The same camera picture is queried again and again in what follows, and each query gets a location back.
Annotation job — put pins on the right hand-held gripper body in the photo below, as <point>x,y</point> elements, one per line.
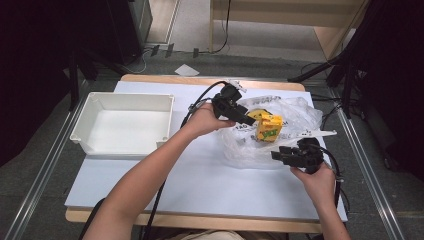
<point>308,155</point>

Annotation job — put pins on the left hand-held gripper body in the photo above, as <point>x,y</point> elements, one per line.
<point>226,100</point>

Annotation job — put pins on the yellow drink carton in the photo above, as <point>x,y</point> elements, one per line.
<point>269,128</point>

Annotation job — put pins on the clear smiley plastic bag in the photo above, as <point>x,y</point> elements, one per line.
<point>300,116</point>

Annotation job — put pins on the person's left hand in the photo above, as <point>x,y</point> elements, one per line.
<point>203,120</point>

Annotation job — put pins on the person's right hand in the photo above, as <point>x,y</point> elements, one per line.
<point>320,186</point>

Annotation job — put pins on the white paper sheet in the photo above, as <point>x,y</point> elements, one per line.
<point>186,70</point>

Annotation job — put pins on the wooden table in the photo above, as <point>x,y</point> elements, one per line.
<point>216,221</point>

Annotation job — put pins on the light wooden shelf unit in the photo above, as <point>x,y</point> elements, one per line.
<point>273,13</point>

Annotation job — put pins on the white plastic bin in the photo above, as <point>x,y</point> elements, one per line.
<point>126,130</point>

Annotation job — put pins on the person's beige clothing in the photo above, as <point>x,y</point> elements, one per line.
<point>206,235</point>

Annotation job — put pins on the black cabinet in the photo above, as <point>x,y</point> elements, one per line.
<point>130,30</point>

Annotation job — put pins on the black metal stand leg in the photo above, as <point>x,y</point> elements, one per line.
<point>74,83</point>

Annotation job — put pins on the black stool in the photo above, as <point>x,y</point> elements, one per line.
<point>91,216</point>

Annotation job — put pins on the metal floor rail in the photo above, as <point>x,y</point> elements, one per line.
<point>43,166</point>
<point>370,173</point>

